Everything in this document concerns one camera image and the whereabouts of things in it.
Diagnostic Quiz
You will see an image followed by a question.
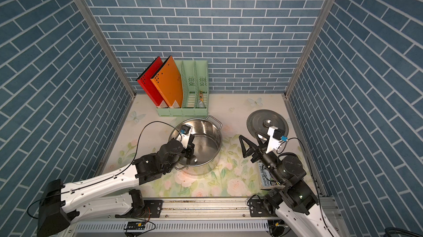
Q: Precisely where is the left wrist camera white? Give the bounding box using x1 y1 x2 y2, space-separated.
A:
176 124 192 149

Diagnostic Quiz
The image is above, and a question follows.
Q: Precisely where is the colourful children's book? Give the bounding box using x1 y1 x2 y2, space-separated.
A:
258 162 285 190

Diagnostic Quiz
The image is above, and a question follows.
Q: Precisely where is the green file organizer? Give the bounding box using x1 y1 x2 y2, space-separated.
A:
156 60 209 118

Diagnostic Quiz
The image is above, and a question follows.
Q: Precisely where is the steel pot lid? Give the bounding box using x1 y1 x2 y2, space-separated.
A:
246 109 289 137

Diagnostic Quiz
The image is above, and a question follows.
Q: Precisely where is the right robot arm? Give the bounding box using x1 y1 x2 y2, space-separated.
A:
239 135 339 237

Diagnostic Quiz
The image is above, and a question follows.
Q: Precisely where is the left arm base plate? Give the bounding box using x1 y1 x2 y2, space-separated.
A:
115 200 164 219

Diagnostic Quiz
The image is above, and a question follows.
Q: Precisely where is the red folder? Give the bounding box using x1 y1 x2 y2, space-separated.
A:
137 57 167 108

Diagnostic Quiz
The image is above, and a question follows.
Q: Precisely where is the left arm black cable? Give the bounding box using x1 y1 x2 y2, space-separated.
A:
26 120 182 220

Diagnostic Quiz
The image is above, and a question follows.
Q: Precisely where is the aluminium front rail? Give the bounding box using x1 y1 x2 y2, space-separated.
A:
59 197 348 237

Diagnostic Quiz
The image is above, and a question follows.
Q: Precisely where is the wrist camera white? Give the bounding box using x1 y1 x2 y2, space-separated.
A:
176 124 192 149
266 127 288 154

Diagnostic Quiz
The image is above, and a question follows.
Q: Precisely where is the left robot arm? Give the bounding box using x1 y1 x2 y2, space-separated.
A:
37 135 195 237

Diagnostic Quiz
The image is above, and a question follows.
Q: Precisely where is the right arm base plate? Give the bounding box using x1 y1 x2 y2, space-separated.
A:
247 198 276 217

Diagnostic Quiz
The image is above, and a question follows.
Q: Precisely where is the small circuit board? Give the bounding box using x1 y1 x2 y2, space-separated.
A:
124 221 146 231

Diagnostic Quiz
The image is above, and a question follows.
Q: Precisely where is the orange folder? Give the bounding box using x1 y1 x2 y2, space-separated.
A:
150 55 184 108

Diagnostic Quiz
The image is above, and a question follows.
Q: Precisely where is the small item in organizer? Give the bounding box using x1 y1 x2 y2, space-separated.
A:
198 91 206 108

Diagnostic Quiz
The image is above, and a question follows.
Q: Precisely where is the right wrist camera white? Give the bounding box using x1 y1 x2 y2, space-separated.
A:
266 127 288 154

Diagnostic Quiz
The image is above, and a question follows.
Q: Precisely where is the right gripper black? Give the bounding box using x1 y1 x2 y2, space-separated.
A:
241 131 285 185

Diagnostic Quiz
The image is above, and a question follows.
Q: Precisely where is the steel pot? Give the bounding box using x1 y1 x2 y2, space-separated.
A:
169 115 223 176

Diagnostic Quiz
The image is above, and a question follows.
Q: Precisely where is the metal ladle spoon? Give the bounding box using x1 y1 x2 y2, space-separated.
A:
187 155 200 165

